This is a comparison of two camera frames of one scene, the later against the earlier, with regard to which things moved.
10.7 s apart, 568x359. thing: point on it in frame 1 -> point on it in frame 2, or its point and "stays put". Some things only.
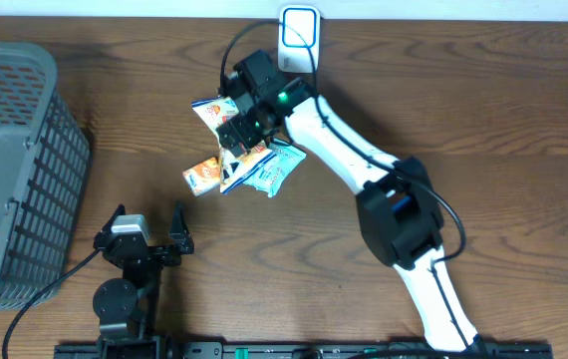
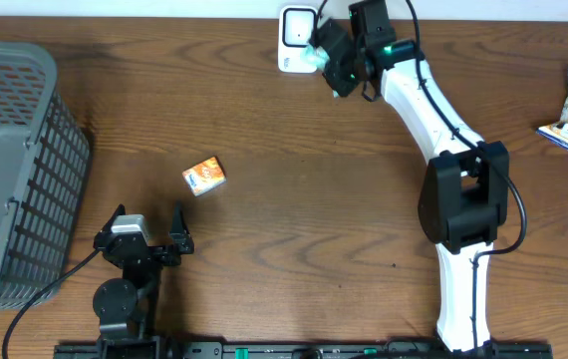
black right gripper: [244, 137] -> [334, 82]
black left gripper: [179, 235] stays put
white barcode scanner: [299, 39] stays put
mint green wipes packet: [270, 176] -> [318, 57]
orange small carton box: [203, 177] stays put
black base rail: [302, 351] stays put
